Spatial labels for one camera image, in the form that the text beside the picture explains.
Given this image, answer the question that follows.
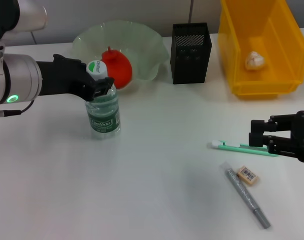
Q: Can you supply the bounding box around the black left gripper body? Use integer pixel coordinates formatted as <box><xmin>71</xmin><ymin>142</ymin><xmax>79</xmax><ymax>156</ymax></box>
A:
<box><xmin>35</xmin><ymin>53</ymin><xmax>97</xmax><ymax>102</ymax></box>

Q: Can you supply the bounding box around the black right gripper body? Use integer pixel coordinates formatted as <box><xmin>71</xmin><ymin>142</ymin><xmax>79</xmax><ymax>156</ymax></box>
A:
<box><xmin>290</xmin><ymin>110</ymin><xmax>304</xmax><ymax>163</ymax></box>

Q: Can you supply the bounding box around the red pomegranate toy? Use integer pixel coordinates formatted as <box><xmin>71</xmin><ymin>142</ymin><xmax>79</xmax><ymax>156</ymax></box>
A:
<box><xmin>101</xmin><ymin>45</ymin><xmax>133</xmax><ymax>90</ymax></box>

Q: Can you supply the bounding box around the clear green-label water bottle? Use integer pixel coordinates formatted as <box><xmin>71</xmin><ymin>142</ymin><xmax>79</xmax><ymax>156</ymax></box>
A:
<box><xmin>84</xmin><ymin>59</ymin><xmax>122</xmax><ymax>140</ymax></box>

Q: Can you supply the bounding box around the green utility knife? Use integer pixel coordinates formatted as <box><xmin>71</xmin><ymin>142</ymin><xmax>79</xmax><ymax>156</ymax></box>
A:
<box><xmin>211</xmin><ymin>140</ymin><xmax>280</xmax><ymax>158</ymax></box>

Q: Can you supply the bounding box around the white paper ball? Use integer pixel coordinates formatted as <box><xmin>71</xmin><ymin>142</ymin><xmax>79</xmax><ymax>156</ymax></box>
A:
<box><xmin>245</xmin><ymin>51</ymin><xmax>266</xmax><ymax>71</ymax></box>

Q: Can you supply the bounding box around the beige eraser with barcode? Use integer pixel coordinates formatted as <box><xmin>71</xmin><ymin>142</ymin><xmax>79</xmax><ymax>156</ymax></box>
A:
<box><xmin>236</xmin><ymin>166</ymin><xmax>259</xmax><ymax>186</ymax></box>

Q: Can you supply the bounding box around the green glass fruit bowl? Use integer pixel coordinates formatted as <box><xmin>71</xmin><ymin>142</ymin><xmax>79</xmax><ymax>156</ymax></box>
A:
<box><xmin>72</xmin><ymin>20</ymin><xmax>170</xmax><ymax>91</ymax></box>

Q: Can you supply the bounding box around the grey pen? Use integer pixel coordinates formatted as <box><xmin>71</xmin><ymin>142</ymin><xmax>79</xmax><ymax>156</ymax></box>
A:
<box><xmin>219</xmin><ymin>161</ymin><xmax>272</xmax><ymax>230</ymax></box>

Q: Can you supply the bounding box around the black mesh pen holder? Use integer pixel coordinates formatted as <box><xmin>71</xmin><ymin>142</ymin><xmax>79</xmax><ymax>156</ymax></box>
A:
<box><xmin>170</xmin><ymin>22</ymin><xmax>213</xmax><ymax>85</ymax></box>

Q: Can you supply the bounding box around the yellow plastic bin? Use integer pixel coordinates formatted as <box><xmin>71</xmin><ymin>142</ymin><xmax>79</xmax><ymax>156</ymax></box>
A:
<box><xmin>218</xmin><ymin>0</ymin><xmax>304</xmax><ymax>100</ymax></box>

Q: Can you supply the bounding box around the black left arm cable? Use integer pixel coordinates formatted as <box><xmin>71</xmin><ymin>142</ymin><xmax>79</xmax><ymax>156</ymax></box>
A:
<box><xmin>0</xmin><ymin>98</ymin><xmax>36</xmax><ymax>118</ymax></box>

